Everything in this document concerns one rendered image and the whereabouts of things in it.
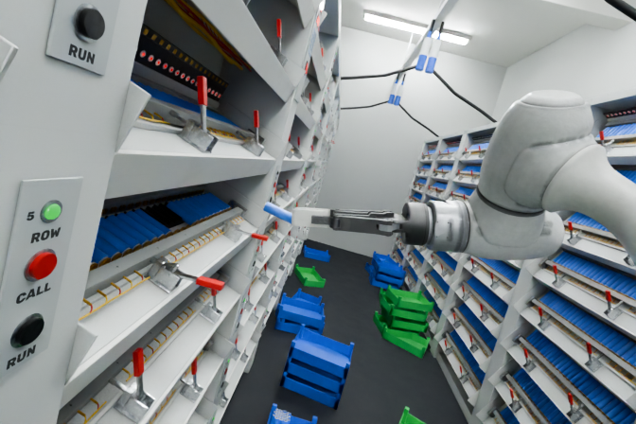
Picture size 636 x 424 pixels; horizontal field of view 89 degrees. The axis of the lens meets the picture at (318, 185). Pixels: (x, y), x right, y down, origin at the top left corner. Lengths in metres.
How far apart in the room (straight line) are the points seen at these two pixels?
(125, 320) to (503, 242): 0.53
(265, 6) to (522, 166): 0.70
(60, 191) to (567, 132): 0.50
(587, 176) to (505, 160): 0.09
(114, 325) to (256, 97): 0.63
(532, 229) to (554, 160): 0.14
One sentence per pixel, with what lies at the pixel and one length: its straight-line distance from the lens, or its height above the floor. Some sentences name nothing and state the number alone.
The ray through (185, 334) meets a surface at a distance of 0.74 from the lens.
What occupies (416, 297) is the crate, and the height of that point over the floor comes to 0.26.
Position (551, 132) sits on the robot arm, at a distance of 0.49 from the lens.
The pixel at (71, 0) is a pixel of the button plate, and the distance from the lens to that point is 0.23.
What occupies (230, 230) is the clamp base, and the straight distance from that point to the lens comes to 0.72.
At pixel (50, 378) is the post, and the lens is 0.34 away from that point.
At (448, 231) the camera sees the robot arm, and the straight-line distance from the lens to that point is 0.57.
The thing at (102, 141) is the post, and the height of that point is 1.12.
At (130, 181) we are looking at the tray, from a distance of 0.32.
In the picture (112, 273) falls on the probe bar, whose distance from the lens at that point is 0.43.
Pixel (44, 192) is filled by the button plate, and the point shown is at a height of 1.09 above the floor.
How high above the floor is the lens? 1.15
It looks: 5 degrees down
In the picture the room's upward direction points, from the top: 15 degrees clockwise
